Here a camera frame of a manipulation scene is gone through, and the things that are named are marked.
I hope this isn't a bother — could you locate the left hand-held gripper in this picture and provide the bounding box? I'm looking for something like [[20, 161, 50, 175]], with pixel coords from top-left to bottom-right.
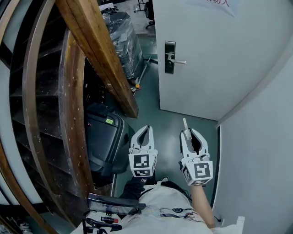
[[128, 125, 159, 178]]

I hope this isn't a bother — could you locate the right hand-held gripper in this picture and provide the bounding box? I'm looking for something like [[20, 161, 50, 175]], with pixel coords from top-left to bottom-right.
[[178, 128, 214, 187]]

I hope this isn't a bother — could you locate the silver key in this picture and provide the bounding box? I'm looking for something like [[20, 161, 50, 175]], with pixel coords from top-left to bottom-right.
[[182, 117, 193, 140]]

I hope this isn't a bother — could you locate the person's left forearm black sleeve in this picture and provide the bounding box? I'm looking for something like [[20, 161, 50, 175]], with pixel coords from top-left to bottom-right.
[[119, 172, 157, 200]]

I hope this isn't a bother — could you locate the person's right forearm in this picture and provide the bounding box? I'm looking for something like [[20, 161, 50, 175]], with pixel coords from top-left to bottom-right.
[[189, 184, 216, 229]]

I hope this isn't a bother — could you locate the white door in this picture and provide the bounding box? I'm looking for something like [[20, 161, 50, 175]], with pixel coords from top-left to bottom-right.
[[152, 0, 293, 122]]

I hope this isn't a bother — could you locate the white paper door sign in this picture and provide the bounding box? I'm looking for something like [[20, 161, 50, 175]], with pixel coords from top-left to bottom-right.
[[184, 0, 237, 18]]

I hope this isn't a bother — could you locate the black hard case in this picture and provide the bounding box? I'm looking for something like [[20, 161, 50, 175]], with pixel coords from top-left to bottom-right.
[[84, 102, 131, 177]]

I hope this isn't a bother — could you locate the black chest-mounted device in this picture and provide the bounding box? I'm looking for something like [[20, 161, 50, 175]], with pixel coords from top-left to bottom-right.
[[87, 192, 147, 216]]

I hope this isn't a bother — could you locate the brown wooden beam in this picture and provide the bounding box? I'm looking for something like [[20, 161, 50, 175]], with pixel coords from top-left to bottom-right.
[[54, 0, 139, 119]]

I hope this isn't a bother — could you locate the plastic wrapped pallet load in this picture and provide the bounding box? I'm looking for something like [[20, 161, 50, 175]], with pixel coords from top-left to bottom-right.
[[100, 10, 144, 80]]

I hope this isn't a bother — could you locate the dark wooden staircase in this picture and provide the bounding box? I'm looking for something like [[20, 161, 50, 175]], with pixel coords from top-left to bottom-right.
[[0, 0, 115, 234]]

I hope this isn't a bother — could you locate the black office chair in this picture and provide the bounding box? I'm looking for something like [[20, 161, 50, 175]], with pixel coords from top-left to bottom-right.
[[143, 0, 155, 30]]

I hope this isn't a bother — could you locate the grey long-handled tool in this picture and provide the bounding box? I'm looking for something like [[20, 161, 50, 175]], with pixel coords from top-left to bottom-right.
[[134, 54, 159, 90]]

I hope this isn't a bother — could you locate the silver door handle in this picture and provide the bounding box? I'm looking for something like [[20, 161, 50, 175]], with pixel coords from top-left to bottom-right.
[[166, 53, 187, 65]]

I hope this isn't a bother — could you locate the black chest mount bracket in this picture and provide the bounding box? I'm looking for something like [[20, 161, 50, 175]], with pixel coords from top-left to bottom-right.
[[81, 211, 123, 234]]

